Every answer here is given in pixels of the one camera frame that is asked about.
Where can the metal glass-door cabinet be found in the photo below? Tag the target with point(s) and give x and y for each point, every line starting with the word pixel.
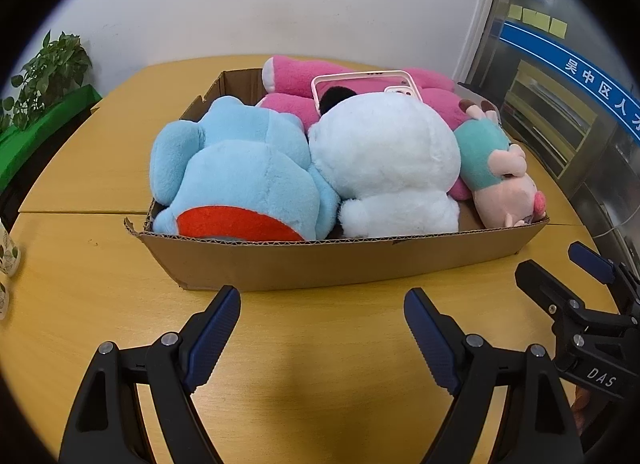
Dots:
pixel 575 154

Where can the small teal and pink plush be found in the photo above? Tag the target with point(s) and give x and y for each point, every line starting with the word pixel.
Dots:
pixel 480 149

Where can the pink phone case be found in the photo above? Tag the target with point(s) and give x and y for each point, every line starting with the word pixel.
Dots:
pixel 350 77

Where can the green potted plant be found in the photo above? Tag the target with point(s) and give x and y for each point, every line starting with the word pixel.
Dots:
pixel 50 69

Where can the white leaf-print cup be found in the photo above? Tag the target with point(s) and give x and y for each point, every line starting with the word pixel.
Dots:
pixel 4 299
pixel 7 249

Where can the white plush toy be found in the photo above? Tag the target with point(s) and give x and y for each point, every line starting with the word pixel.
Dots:
pixel 385 159

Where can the blue banner strip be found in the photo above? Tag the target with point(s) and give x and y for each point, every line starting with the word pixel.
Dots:
pixel 565 62

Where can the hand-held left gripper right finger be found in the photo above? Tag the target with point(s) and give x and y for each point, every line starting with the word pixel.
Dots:
pixel 430 339

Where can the light blue plush cat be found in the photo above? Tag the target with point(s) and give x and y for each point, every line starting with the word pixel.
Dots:
pixel 240 169

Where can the yellow sticky note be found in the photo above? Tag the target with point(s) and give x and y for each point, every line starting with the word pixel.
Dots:
pixel 536 17
pixel 558 27
pixel 515 12

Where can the large pink plush toy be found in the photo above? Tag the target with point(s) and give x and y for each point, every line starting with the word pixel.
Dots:
pixel 295 74

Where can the brown cardboard box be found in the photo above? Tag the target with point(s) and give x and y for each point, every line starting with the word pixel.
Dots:
pixel 325 264

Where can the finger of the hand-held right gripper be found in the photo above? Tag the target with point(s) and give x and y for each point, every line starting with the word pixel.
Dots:
pixel 542 289
pixel 592 260

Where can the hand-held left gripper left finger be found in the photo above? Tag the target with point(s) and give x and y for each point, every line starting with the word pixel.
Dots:
pixel 215 339

